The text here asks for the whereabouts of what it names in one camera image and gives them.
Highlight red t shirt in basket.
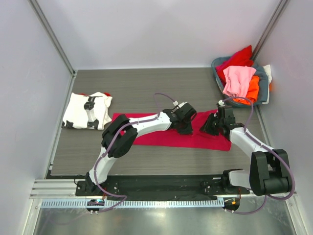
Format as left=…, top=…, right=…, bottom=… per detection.
left=216, top=45, right=254, bottom=85

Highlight crimson t shirt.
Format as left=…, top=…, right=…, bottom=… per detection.
left=111, top=109, right=232, bottom=152

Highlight pink t shirt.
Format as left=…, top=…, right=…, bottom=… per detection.
left=223, top=66, right=256, bottom=97

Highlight orange t shirt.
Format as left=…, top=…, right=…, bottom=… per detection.
left=232, top=75, right=260, bottom=105

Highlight white cloth in basket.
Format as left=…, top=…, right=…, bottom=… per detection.
left=263, top=64, right=272, bottom=84

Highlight left aluminium frame post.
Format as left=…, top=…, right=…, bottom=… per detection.
left=28, top=0, right=77, bottom=77

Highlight aluminium frame post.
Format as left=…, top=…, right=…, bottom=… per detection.
left=252, top=0, right=290, bottom=61
left=28, top=0, right=77, bottom=77

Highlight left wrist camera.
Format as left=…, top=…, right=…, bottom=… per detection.
left=173, top=101, right=187, bottom=109

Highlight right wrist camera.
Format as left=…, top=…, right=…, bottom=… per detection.
left=217, top=100, right=225, bottom=107

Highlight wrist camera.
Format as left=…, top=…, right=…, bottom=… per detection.
left=173, top=101, right=187, bottom=109
left=217, top=100, right=225, bottom=107

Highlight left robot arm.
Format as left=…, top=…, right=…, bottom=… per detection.
left=85, top=102, right=197, bottom=196

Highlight slotted cable duct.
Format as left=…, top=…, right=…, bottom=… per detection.
left=41, top=198, right=224, bottom=210

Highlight right aluminium frame post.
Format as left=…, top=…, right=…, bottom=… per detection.
left=252, top=0, right=290, bottom=61

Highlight blue laundry basket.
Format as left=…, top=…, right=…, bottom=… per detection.
left=211, top=56, right=270, bottom=106

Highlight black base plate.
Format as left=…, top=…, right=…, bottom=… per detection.
left=75, top=174, right=250, bottom=199

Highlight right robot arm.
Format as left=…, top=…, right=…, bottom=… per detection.
left=200, top=106, right=295, bottom=197

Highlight folded white t shirt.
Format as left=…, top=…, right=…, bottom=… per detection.
left=62, top=92, right=112, bottom=130

